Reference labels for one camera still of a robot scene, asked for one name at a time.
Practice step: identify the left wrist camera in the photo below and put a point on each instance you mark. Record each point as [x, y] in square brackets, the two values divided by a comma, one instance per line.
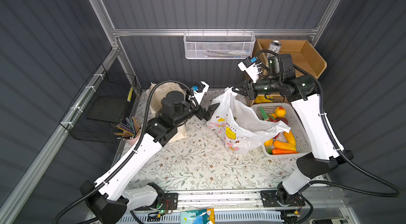
[199, 89]

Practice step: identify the teal printed booklet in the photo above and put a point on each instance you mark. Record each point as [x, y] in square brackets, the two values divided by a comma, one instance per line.
[201, 216]

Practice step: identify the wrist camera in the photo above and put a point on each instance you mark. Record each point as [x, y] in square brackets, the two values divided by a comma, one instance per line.
[199, 89]
[252, 66]

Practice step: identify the pink dragon fruit toy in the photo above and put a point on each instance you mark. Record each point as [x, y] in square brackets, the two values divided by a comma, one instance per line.
[267, 117]

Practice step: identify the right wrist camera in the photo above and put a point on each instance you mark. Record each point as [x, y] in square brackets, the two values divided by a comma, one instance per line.
[252, 66]

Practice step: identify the black wire wall basket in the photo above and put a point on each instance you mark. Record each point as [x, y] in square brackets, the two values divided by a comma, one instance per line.
[103, 105]

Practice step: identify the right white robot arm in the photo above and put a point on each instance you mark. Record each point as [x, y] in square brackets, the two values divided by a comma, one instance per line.
[305, 93]

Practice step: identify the white plastic grocery bag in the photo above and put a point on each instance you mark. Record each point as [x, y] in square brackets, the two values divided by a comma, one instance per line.
[239, 127]

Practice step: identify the left silver drink can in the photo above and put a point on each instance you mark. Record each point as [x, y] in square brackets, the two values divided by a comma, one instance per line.
[275, 46]

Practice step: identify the yellow snack packet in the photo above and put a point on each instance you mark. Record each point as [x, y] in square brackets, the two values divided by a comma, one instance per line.
[262, 99]

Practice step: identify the orange carrot toy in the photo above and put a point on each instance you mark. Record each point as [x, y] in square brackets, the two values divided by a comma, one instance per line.
[282, 152]

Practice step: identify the yellow bell pepper toy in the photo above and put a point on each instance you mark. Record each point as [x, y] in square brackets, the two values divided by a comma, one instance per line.
[268, 143]

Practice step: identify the dark red plum toy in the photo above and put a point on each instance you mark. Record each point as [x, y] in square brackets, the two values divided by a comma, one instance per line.
[283, 120]

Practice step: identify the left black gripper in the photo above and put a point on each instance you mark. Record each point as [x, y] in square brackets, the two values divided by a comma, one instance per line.
[200, 114]

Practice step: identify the floral table mat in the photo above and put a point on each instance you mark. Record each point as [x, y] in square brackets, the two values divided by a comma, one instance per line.
[202, 162]

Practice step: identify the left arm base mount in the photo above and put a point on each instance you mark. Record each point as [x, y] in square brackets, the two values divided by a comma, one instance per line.
[166, 201]

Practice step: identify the white wire wall basket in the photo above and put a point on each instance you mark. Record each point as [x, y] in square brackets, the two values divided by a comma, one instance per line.
[212, 45]

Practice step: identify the wooden shelf unit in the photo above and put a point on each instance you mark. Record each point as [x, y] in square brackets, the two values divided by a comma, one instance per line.
[304, 55]

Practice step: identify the white plastic fruit basket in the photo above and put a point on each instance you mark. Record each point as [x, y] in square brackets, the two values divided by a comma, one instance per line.
[302, 141]

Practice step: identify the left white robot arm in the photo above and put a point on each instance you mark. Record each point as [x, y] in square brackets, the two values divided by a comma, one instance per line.
[107, 197]

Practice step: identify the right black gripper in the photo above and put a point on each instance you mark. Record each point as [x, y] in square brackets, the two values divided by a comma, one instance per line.
[246, 90]

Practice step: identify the yellow long pepper toy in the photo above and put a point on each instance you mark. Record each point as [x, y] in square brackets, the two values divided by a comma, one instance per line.
[290, 138]

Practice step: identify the yellow corn toy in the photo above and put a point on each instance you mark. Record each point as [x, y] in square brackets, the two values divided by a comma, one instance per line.
[284, 146]

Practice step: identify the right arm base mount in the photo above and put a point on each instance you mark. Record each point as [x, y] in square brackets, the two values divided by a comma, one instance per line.
[280, 198]

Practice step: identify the cup of coloured pencils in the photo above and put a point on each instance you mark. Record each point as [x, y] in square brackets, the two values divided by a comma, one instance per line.
[129, 129]

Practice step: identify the yellow peach toy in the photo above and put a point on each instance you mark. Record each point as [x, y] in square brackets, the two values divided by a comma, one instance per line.
[280, 112]

